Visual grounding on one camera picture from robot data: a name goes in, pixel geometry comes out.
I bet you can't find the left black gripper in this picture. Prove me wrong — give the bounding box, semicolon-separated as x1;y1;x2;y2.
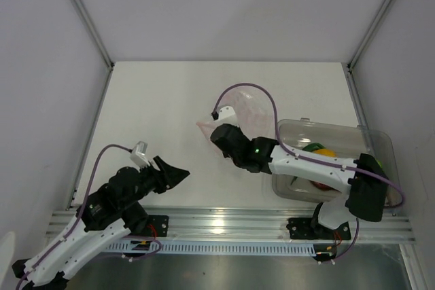
121;155;190;209

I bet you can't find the clear pink zip bag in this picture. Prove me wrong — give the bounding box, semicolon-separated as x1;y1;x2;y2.
196;86;275;154

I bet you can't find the green scallion toy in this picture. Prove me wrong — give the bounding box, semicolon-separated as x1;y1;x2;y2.
290;142;326;185

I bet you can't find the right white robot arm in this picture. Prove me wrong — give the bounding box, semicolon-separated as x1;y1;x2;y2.
210;124;389;238

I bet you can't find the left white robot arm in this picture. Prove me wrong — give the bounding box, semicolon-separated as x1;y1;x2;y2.
12;156;190;289

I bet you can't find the clear plastic food container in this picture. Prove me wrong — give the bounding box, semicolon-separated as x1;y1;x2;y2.
272;120;400;203

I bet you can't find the yellow lemon toy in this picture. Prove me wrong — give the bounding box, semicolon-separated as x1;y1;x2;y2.
313;148;336;158

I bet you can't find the red meat slice toy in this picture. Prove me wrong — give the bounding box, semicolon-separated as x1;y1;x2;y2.
310;181;336;192

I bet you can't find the green round fruit toy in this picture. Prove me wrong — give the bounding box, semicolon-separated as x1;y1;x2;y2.
375;158;383;169

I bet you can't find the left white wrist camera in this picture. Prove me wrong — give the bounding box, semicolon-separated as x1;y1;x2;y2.
130;141;150;168

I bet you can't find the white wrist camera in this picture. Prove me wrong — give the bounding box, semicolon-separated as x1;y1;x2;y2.
211;105;239;126
130;141;150;168

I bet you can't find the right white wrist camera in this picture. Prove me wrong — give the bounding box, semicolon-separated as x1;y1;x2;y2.
211;105;239;126

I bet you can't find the aluminium mounting rail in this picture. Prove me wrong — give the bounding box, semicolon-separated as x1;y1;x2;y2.
46;206;416;245

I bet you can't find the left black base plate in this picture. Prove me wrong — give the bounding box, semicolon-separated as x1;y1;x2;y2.
139;215;169;238

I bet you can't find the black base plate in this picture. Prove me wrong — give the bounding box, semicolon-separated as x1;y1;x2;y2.
139;215;169;238
286;217;351;240

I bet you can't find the white slotted cable duct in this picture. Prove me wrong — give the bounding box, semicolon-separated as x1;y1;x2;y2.
105;240;316;257

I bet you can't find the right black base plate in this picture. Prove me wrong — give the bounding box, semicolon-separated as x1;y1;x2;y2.
286;217;351;240

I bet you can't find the left aluminium frame post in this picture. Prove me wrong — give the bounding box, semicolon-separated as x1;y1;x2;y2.
70;0;114;70

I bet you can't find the aluminium frame post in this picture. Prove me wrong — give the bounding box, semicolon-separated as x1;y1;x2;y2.
347;0;396;73
70;0;114;70

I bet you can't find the right aluminium frame post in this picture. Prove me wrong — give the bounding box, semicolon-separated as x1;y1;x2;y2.
347;0;396;73

